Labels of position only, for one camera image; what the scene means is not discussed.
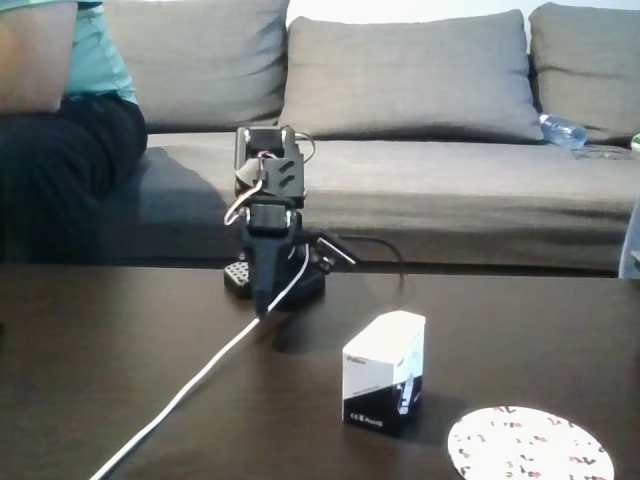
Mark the grey-blue object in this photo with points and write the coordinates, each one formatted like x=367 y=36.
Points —
x=631 y=245

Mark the round cartoon print coaster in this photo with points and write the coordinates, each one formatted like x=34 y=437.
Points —
x=530 y=445

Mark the grey sofa cushion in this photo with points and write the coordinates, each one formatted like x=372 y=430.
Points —
x=200 y=60
x=410 y=75
x=585 y=60

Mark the white and black servo box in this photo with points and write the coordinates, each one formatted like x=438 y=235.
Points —
x=380 y=370

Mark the person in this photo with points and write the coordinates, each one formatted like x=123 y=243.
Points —
x=60 y=165

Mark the green object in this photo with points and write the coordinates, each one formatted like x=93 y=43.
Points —
x=636 y=142

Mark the clear plastic water bottle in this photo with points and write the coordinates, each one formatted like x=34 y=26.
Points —
x=562 y=130

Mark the grey sofa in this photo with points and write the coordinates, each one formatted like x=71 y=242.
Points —
x=450 y=200

